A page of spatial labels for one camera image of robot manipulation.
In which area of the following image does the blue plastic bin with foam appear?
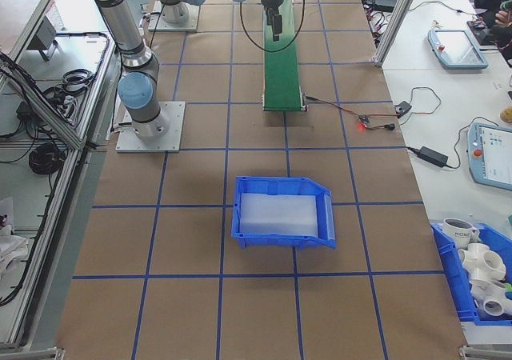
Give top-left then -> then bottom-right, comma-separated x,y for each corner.
230,175 -> 338,250

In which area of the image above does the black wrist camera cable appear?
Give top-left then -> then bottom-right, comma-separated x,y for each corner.
238,0 -> 307,54

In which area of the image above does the white printed mug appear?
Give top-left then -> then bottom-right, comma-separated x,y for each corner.
442,217 -> 481,246

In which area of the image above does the black power adapter brick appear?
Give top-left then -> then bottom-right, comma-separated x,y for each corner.
418,146 -> 450,167

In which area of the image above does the aluminium corner profile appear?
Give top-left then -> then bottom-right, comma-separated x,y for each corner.
0,346 -> 66,360
458,344 -> 512,360

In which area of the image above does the coiled black cable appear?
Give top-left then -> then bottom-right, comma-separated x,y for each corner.
27,142 -> 68,176
61,69 -> 96,94

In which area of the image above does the red black conveyor wire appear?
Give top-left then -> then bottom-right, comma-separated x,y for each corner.
306,94 -> 363,119

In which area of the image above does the grey blue teach pendant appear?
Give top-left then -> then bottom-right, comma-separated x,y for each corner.
426,27 -> 490,70
463,120 -> 512,187

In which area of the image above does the white cloth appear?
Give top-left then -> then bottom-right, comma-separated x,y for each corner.
0,197 -> 30,283

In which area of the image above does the upright aluminium profile post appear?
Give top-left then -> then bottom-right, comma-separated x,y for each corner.
373,0 -> 420,68

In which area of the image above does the black curved cable conduit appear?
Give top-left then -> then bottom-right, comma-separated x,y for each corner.
54,30 -> 118,82

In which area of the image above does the white PVC pipe fitting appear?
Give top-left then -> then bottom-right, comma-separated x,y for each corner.
458,242 -> 507,286
470,278 -> 512,319

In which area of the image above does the grey metal box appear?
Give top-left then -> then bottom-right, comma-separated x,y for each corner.
26,14 -> 60,62

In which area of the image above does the green belt conveyor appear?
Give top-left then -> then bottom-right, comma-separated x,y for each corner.
262,0 -> 309,114

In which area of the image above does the thin black looped cable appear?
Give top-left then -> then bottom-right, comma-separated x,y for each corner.
399,86 -> 442,126

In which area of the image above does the white square base plate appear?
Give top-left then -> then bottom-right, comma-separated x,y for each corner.
147,0 -> 201,34
114,100 -> 187,154

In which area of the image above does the blue bin with pipe fittings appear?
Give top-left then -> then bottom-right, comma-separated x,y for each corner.
430,222 -> 512,327

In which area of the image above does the V-shaped aluminium bar frame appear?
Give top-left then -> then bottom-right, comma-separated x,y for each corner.
0,0 -> 121,355

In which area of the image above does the white foam pad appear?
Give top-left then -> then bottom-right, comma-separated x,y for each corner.
238,192 -> 320,235

